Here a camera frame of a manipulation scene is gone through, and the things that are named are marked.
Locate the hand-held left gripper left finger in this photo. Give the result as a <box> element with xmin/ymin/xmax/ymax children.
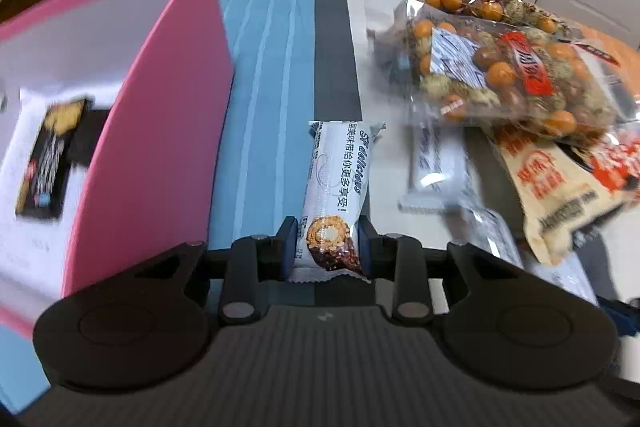
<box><xmin>132</xmin><ymin>216</ymin><xmax>301</xmax><ymax>327</ymax></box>

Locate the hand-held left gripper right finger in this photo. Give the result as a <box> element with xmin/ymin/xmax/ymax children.
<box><xmin>356</xmin><ymin>216</ymin><xmax>522</xmax><ymax>326</ymax></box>

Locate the pink cardboard box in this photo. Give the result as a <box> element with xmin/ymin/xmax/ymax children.
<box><xmin>0</xmin><ymin>0</ymin><xmax>236</xmax><ymax>343</ymax></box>

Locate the black snack packet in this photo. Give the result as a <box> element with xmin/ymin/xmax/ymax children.
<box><xmin>14</xmin><ymin>96</ymin><xmax>110</xmax><ymax>222</ymax></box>

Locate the beige red print snack packet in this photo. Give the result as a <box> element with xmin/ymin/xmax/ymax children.
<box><xmin>492</xmin><ymin>127</ymin><xmax>638</xmax><ymax>267</ymax></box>

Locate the blue striped bedsheet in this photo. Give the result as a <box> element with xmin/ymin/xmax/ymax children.
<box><xmin>0</xmin><ymin>0</ymin><xmax>640</xmax><ymax>413</ymax></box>

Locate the red and white snack packet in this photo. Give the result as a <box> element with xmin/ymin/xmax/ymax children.
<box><xmin>562</xmin><ymin>122</ymin><xmax>640</xmax><ymax>208</ymax></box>

